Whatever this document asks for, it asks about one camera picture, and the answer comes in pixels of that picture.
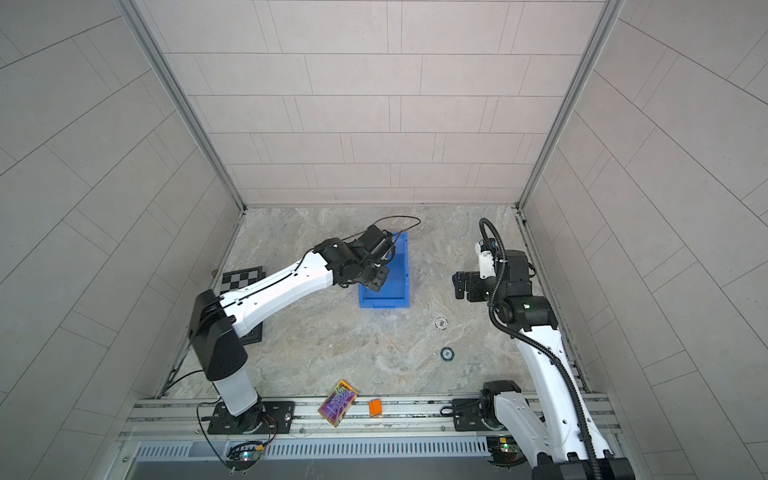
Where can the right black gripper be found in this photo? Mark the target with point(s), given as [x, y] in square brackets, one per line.
[475, 279]

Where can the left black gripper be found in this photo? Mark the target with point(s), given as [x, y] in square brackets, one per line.
[383, 271]

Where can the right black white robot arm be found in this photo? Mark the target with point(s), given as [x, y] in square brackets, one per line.
[562, 442]

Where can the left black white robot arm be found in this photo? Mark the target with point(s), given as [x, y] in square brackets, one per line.
[219, 321]

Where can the blue plastic bin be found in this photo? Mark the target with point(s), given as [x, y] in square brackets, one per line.
[395, 292]

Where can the small orange block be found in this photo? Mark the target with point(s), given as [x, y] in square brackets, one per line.
[375, 407]

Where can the colourful card box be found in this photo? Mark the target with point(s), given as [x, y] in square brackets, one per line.
[337, 403]

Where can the right circuit board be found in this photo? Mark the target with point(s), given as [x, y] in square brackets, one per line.
[504, 452]

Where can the circuit board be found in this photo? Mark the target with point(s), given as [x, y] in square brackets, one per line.
[504, 452]
[245, 455]

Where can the left circuit board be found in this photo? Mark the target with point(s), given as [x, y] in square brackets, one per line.
[245, 455]

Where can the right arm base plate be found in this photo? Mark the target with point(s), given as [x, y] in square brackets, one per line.
[469, 415]

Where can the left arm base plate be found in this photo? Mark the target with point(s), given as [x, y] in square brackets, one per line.
[266, 417]

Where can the aluminium rail frame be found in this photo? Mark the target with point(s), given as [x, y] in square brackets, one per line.
[402, 416]

